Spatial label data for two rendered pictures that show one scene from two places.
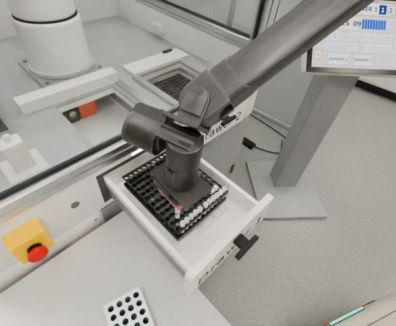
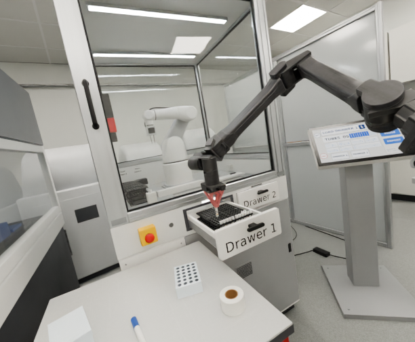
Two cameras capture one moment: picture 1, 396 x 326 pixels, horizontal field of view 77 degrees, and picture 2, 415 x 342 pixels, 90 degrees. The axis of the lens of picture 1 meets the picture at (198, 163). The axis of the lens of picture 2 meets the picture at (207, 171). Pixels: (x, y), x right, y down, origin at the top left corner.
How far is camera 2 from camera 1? 57 cm
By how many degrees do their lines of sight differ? 44
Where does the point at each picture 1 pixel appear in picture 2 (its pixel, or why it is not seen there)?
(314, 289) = not seen: outside the picture
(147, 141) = (195, 161)
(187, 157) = (207, 161)
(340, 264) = not seen: outside the picture
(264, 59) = (232, 125)
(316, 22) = (247, 110)
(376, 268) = not seen: outside the picture
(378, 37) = (365, 140)
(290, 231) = (384, 333)
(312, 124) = (355, 211)
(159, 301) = (207, 274)
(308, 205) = (401, 305)
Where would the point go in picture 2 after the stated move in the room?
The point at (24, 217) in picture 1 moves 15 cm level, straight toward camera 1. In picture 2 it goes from (148, 220) to (159, 230)
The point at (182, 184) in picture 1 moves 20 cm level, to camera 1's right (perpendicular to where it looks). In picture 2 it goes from (209, 178) to (263, 174)
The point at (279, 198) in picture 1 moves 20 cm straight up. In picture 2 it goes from (362, 296) to (360, 269)
